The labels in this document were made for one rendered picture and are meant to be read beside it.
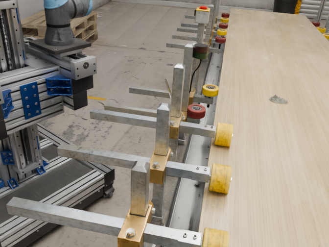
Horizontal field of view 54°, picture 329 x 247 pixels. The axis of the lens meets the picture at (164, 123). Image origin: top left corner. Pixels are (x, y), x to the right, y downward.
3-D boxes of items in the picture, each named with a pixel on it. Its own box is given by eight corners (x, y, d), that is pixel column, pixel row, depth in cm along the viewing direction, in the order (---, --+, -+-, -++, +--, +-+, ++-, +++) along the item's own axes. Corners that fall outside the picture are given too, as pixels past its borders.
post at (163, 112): (150, 230, 112) (156, 106, 89) (152, 222, 115) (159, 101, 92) (160, 232, 112) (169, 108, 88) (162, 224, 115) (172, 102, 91)
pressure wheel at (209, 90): (207, 111, 161) (210, 90, 155) (197, 106, 167) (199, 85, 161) (219, 108, 165) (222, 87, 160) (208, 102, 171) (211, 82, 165)
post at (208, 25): (201, 66, 263) (208, 5, 239) (201, 65, 266) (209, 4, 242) (205, 67, 262) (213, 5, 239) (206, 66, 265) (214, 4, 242)
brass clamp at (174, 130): (161, 137, 115) (162, 125, 112) (168, 119, 126) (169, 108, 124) (178, 139, 114) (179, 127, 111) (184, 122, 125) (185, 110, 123)
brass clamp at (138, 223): (114, 252, 72) (114, 236, 69) (132, 209, 83) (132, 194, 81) (141, 258, 71) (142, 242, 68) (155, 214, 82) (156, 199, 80)
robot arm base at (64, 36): (38, 41, 166) (35, 21, 161) (63, 36, 176) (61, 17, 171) (56, 48, 158) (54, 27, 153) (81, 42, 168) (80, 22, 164)
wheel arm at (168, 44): (165, 48, 257) (166, 42, 255) (166, 46, 260) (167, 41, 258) (221, 54, 251) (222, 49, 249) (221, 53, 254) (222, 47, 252)
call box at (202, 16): (194, 24, 174) (196, 9, 170) (196, 21, 180) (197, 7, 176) (207, 25, 173) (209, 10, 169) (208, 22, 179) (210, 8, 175)
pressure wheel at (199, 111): (183, 133, 142) (186, 109, 137) (186, 124, 149) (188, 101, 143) (201, 135, 141) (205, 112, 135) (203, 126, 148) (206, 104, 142)
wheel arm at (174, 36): (171, 39, 278) (172, 34, 276) (172, 38, 281) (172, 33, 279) (222, 45, 272) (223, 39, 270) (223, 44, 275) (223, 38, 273)
